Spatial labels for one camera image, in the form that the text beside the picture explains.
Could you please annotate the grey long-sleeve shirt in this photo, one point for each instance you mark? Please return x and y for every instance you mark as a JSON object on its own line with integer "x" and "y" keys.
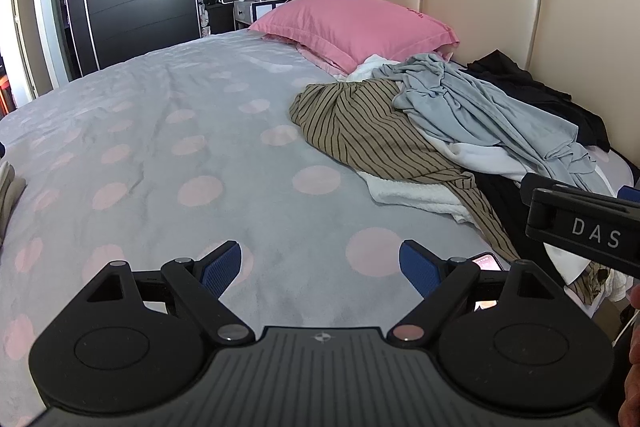
{"x": 455, "y": 107}

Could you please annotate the folded clothes stack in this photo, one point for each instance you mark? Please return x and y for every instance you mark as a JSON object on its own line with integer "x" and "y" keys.
{"x": 11, "y": 190}

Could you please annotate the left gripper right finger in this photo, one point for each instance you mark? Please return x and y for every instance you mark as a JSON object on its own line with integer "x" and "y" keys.
{"x": 444, "y": 286}

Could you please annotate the black garment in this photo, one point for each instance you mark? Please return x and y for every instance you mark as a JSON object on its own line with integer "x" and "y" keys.
{"x": 502, "y": 72}

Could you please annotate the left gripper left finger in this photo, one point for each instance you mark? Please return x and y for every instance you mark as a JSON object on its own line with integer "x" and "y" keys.
{"x": 196, "y": 288}

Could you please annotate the pink pillow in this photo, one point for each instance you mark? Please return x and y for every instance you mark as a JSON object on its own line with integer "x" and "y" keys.
{"x": 346, "y": 32}

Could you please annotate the brown striped garment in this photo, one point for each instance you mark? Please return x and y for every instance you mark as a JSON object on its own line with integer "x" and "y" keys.
{"x": 356, "y": 125}

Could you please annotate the person's right hand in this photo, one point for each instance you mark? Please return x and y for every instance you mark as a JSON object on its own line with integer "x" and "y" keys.
{"x": 629, "y": 414}

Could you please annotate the bedside nightstand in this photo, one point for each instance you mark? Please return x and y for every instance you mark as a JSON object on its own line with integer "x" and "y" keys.
{"x": 246, "y": 12}

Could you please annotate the white towel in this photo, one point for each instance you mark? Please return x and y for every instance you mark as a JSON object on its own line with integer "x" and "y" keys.
{"x": 434, "y": 198}

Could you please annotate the grey pink-dotted bedspread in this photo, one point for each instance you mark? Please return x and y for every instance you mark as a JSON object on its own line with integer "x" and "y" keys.
{"x": 175, "y": 152}

